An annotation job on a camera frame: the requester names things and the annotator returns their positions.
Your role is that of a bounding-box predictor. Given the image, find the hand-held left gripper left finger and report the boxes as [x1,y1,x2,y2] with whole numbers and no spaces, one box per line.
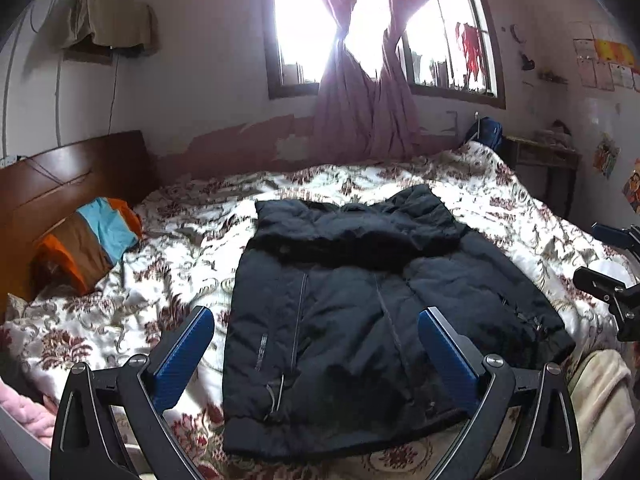
[50,305,216,480]

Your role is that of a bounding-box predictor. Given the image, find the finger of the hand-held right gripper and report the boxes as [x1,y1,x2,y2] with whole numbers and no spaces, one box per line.
[592,222,640,252]
[572,266,640,307]

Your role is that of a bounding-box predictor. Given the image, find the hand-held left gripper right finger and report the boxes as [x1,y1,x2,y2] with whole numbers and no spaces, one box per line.
[417,307,583,480]

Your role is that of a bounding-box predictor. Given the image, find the black padded jacket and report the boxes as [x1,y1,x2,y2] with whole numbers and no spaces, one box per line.
[221,184,577,461]

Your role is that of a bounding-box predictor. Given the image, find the wooden side table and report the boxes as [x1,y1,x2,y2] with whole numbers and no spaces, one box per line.
[500,135,583,221]

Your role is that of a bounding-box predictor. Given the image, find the floral patterned duvet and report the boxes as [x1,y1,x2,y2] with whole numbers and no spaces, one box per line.
[0,140,636,480]

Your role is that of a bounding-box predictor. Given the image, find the clutter on side table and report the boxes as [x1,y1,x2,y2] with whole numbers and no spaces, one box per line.
[532,120,574,147]

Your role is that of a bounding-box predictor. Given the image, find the orange brown blue striped pillow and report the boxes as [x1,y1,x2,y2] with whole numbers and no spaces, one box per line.
[32,197,143,296]

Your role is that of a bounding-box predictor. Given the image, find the pink fluffy cloth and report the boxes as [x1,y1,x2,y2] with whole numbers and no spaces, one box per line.
[0,377,61,441]

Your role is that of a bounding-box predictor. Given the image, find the blue backpack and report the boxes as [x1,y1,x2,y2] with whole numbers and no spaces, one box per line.
[465,116,503,153]

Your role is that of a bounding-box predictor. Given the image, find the grey board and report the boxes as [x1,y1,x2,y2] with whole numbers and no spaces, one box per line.
[0,405,53,461]

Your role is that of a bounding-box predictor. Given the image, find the wooden headboard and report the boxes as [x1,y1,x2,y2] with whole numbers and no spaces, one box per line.
[0,130,161,311]

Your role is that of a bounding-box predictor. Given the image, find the red hanging garment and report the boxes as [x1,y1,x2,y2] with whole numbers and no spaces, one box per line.
[455,22,489,92]

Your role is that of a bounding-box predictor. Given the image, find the pink curtain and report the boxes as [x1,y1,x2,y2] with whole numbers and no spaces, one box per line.
[372,0,457,158]
[305,0,382,161]

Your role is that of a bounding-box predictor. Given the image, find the cloth covered air conditioner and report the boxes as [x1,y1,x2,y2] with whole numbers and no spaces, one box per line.
[62,0,160,63]

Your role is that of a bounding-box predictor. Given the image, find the colourful wall drawing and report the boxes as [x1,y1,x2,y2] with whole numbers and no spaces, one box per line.
[621,159,640,213]
[593,134,621,180]

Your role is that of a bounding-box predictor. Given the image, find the group of paper wall certificates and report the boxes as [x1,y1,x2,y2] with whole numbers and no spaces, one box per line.
[572,22,640,92]

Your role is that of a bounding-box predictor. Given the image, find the black cable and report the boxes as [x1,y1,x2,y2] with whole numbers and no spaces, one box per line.
[20,50,123,181]

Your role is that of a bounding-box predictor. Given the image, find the white wall pipe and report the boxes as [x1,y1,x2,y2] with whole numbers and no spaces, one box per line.
[0,0,23,157]
[54,57,64,147]

